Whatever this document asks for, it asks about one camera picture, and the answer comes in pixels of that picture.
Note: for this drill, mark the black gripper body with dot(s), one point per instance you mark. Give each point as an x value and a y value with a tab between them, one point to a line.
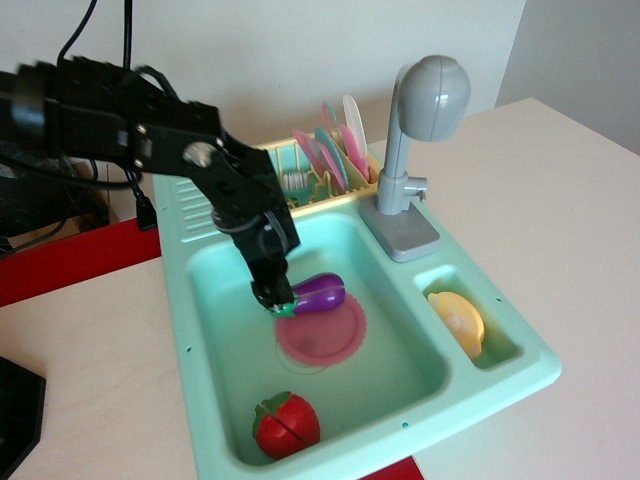
264	242

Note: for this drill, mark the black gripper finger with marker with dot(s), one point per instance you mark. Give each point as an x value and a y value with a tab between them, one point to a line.
277	297

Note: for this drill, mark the purple toy eggplant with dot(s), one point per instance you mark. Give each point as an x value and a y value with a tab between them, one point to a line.
320	293

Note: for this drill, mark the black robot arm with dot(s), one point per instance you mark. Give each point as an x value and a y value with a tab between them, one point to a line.
94	110

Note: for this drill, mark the pink toy plate in basin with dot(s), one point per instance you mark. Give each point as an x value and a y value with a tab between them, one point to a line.
323	339

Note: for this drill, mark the pink plate in rack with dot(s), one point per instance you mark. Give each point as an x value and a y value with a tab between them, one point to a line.
320	159

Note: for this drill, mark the teal plate in rack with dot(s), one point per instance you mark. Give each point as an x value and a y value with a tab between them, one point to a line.
333	157

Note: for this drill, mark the white plate in rack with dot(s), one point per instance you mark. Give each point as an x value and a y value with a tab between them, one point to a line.
355	124

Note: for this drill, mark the yellow dish rack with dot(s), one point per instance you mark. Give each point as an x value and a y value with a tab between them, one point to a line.
287	156

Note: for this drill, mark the red toy strawberry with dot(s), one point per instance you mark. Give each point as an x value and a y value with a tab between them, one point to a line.
285	424

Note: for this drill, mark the pink utensil in rack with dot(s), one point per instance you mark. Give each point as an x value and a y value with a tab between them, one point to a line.
344	137

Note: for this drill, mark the black bag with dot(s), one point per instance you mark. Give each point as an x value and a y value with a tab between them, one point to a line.
36	207

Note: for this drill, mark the red board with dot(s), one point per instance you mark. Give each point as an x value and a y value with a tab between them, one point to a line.
74	259

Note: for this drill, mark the black base at left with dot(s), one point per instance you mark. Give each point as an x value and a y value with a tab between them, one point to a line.
22	410

